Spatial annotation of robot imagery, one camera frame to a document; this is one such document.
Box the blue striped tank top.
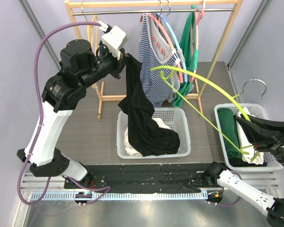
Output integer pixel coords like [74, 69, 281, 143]
[138, 13, 182, 108]

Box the yellow plastic hanger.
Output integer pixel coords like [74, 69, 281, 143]
[81, 2, 99, 89]

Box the pink hanger with striped top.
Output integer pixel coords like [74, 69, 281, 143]
[139, 0, 184, 83]

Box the lime green hanger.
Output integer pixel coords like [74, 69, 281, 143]
[150, 65, 259, 161]

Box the black tank top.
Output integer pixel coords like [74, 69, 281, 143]
[118, 54, 180, 157]

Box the white tank top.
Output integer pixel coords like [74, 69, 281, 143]
[124, 118, 171, 157]

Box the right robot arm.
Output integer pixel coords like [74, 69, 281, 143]
[204, 116, 284, 227]

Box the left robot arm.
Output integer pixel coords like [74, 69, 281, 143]
[17, 39, 128, 189]

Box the light blue hanger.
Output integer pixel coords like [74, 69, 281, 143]
[157, 1, 186, 70]

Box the green tank top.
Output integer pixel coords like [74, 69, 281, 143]
[173, 12, 199, 107]

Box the pink hanger with green top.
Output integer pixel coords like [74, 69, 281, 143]
[189, 0, 206, 73]

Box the white basket right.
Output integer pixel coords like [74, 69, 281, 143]
[214, 103, 283, 172]

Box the white basket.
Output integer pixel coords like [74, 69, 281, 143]
[116, 107, 191, 159]
[214, 103, 283, 172]

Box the green cloth in basket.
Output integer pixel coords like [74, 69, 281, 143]
[217, 108, 242, 159]

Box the wooden clothes rack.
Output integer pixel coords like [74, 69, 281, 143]
[64, 0, 245, 120]

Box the white basket centre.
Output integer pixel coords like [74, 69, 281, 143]
[116, 107, 191, 159]

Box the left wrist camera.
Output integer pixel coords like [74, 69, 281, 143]
[101, 26, 128, 60]

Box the white slotted cable duct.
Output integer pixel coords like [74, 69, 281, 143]
[42, 191, 208, 201]

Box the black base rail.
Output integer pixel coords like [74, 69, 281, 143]
[64, 163, 218, 194]

